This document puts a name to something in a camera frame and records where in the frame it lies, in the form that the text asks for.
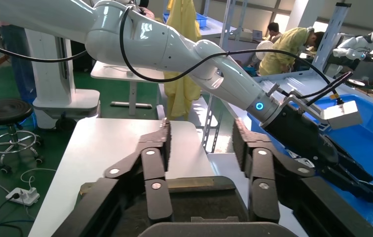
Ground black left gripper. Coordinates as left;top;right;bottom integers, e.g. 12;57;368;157
261;103;373;203

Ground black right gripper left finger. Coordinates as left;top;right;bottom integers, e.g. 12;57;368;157
52;119;174;237

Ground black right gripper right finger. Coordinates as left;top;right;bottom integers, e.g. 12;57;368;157
233;118;373;237

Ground black container brass edges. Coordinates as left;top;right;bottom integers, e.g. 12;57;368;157
80;176;251;226

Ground long yellow coat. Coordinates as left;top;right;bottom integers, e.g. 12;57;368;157
164;0;204;121

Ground white desk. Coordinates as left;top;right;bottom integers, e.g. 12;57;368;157
90;60;166;120

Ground person in yellow coat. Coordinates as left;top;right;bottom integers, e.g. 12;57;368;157
258;27;325;77

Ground white humanoid robot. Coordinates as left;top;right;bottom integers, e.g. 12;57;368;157
333;24;373;66

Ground white machine column with base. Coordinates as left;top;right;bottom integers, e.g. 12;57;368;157
24;29;102;131

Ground white power strip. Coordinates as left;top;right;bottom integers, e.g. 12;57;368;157
6;187;40;206

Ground dark-haired person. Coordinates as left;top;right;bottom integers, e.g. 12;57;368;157
266;22;284;43

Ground grey metal shelving rack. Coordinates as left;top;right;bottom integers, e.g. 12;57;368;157
203;0;259;50

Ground blue plastic crate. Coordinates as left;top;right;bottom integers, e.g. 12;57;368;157
163;12;209;29

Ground black round wheeled stool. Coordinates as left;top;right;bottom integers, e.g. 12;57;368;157
0;99;44;175

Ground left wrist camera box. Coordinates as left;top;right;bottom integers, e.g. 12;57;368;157
264;83;363;130

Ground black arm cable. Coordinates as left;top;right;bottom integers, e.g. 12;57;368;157
0;6;353;107

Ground white floor cable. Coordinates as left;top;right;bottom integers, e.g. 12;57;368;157
20;168;57;197

